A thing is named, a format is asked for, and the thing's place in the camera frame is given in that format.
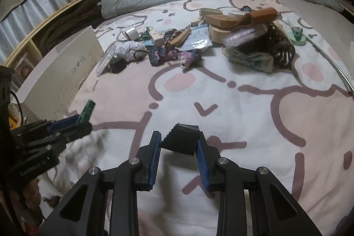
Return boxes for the pink crocheted piece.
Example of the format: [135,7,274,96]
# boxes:
[177,49,204,71]

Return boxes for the brown folded blanket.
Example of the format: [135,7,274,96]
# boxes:
[36,0,104,54]

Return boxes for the yellow box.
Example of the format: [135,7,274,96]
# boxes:
[8,113,21,131]

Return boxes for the green floral fabric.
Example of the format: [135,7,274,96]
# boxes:
[224,45,275,73]

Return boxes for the white patterned fabric pouch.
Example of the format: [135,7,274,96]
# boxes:
[115,41,147,62]

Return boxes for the small cream box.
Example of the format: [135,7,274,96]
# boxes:
[151,30,164,47]

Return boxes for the round wooden box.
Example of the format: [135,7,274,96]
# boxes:
[209,24,238,44]

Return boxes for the black clip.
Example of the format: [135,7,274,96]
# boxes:
[161,123,200,156]

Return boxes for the thin metal hoop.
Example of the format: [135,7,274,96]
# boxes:
[288,20,354,93]

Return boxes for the clear plastic case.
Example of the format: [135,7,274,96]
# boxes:
[95,42,117,77]

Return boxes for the small wooden block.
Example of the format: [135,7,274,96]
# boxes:
[191,17,205,29]

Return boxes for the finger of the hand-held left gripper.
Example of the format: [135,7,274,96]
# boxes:
[19,122,93,162]
[12,114,81,140]

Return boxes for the wooden shelf unit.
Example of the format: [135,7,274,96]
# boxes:
[0,0,115,82]

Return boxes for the brown wooden box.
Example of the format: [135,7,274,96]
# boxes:
[205,14,241,30]

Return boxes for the white shoe box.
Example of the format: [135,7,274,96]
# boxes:
[17,25,105,120]

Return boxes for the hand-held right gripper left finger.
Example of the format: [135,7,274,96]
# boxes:
[37,129,162,236]

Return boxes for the brown leather pouch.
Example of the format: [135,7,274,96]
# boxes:
[240,7,278,28]

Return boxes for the clear tape roll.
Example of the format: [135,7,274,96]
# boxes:
[123,27,140,41]

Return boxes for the light green clip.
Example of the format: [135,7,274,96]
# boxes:
[138,29,152,43]

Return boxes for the small black box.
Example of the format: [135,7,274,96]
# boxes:
[109,59,128,73]

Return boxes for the white blue packet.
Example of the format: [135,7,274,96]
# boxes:
[183,26,213,50]

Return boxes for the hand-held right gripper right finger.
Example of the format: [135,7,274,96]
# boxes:
[195,132,323,236]

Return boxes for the red doll display case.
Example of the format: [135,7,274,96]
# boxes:
[14,52,36,79]

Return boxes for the beige green case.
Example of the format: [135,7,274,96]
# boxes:
[199,8,222,22]

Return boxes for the multicolour crocheted piece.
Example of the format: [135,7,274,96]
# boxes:
[148,29,191,66]

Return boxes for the black hair cords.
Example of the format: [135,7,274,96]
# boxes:
[263,22,296,71]

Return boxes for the cartoon printed blanket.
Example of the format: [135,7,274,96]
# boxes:
[41,0,354,236]

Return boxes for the clear case with pink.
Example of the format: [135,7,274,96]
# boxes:
[223,24,269,48]

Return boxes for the grey curtain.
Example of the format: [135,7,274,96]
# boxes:
[0,0,81,59]

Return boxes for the wooden brush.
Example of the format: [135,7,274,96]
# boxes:
[170,27,192,48]

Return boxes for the person's left hand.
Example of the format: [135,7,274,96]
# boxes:
[21,178,42,214]

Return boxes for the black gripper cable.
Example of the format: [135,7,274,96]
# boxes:
[8,89,27,126]

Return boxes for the dark green clip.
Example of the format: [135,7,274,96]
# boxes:
[76,100,96,123]

